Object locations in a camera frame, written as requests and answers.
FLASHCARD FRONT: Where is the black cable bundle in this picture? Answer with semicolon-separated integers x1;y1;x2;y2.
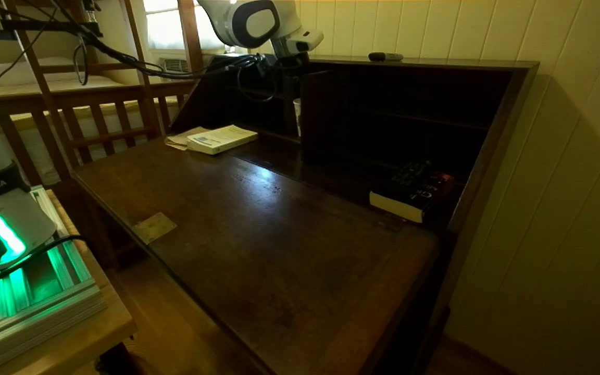
0;0;246;79

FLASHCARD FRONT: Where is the small dark cabinet door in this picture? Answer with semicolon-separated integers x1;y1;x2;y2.
300;67;352;167

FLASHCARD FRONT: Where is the black marker pen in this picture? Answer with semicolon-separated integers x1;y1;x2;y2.
366;51;405;65

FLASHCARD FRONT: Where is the window air conditioner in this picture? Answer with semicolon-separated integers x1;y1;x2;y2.
155;56;191;79

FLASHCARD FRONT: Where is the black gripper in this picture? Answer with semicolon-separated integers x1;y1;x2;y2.
235;48;313;105

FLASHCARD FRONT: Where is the white paperback book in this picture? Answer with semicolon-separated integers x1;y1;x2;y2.
185;123;261;156

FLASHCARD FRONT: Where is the black cover thick book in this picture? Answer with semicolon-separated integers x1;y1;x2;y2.
366;161;463;228

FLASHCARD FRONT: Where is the dark wooden secretary desk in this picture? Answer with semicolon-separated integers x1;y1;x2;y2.
69;53;541;375

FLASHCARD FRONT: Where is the black power cable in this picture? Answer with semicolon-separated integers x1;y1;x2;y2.
0;233;86;288

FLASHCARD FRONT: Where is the brown paper envelope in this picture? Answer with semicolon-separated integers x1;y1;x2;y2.
164;125;211;152

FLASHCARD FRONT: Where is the green lit control box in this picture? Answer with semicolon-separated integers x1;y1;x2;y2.
0;185;104;362

